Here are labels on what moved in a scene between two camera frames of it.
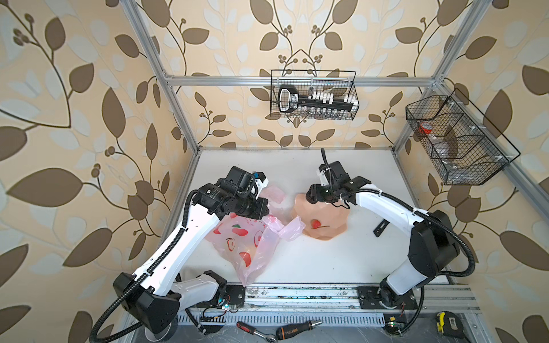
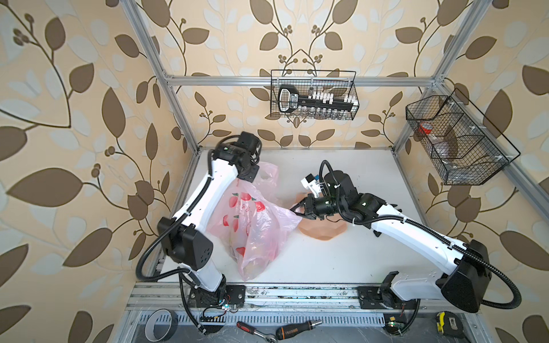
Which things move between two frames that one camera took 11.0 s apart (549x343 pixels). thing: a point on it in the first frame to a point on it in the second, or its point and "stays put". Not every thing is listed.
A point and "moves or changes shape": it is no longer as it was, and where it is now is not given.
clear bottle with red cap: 439,144 stays put
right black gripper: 315,194 to 309,207
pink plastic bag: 246,244 moves or changes shape
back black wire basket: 309,93 stays put
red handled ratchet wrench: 252,330 stays put
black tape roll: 164,334 stays put
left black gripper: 260,211 to 252,176
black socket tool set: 317,103 stays put
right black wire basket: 461,145 stays put
